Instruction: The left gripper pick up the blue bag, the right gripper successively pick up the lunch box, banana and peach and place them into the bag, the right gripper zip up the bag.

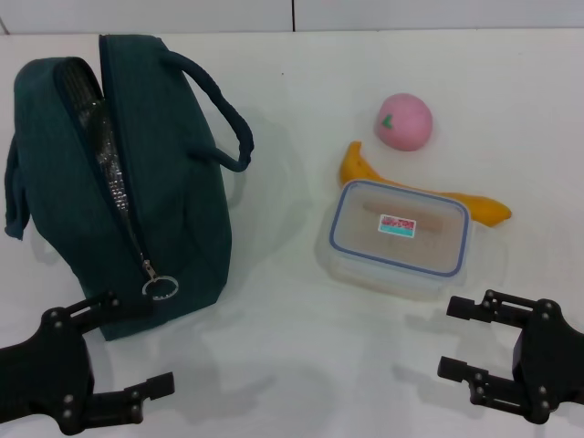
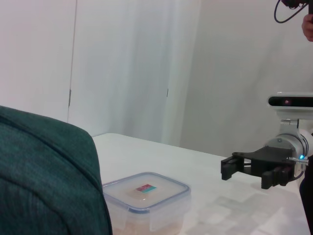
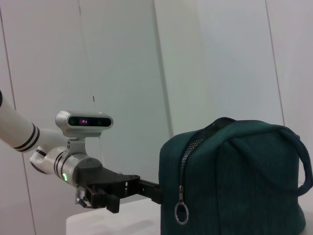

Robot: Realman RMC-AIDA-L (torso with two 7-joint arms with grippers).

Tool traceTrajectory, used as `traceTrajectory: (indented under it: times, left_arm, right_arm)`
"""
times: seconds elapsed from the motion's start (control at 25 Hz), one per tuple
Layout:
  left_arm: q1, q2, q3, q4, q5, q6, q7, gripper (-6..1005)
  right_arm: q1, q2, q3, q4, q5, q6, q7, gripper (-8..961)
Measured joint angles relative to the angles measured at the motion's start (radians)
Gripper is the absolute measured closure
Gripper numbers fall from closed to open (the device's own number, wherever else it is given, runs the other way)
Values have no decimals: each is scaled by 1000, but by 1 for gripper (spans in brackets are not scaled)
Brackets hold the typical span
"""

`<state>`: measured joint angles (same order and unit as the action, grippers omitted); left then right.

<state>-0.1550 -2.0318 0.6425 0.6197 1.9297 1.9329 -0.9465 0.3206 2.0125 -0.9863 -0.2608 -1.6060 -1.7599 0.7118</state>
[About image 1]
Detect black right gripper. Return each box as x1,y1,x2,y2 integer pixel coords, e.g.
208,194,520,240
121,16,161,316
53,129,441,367
436,289,584,428

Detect dark teal insulated lunch bag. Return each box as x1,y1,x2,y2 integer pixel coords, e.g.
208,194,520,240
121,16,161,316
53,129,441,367
4,32,255,342

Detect clear container with blue seal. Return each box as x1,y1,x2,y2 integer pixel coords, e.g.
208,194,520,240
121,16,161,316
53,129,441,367
313,178,475,301

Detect pink toy peach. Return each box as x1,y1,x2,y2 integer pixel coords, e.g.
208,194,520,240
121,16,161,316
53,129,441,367
372,92,434,151

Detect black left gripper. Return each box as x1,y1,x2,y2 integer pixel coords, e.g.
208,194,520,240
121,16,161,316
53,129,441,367
0,291,176,434

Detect clear zipper pull ring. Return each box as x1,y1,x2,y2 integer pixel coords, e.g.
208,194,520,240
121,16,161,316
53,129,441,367
141,259,181,304

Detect yellow toy banana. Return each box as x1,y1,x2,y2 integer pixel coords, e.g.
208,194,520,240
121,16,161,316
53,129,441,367
338,141,513,228

